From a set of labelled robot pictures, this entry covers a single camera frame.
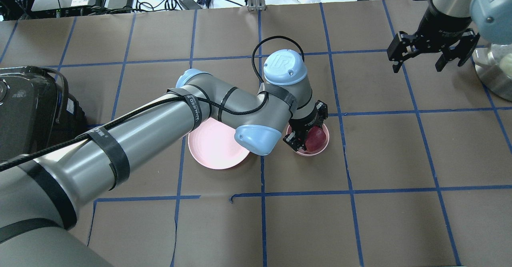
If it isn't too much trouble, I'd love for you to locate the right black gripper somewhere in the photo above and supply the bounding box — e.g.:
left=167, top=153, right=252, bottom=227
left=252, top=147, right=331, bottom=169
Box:
left=386, top=7, right=480, bottom=73

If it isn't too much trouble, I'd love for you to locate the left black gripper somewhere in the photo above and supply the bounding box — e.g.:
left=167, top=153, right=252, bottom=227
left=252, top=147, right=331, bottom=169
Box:
left=283, top=101, right=329, bottom=152

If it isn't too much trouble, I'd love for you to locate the pink bowl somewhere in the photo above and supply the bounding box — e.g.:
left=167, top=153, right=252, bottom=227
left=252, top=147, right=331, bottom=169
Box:
left=286, top=124, right=330, bottom=156

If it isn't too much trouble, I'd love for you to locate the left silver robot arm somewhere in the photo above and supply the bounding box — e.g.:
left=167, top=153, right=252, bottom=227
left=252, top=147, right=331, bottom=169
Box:
left=0, top=50, right=328, bottom=267

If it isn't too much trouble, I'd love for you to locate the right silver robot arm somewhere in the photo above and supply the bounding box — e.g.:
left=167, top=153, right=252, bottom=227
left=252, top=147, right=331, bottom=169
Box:
left=386, top=0, right=512, bottom=101

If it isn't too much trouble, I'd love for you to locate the pink plate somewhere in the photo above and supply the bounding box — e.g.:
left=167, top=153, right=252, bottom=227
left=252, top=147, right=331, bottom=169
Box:
left=187, top=118, right=250, bottom=170

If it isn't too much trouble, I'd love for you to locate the black rice cooker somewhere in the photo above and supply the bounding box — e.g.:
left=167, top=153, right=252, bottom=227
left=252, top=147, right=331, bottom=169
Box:
left=0, top=66, right=87, bottom=162

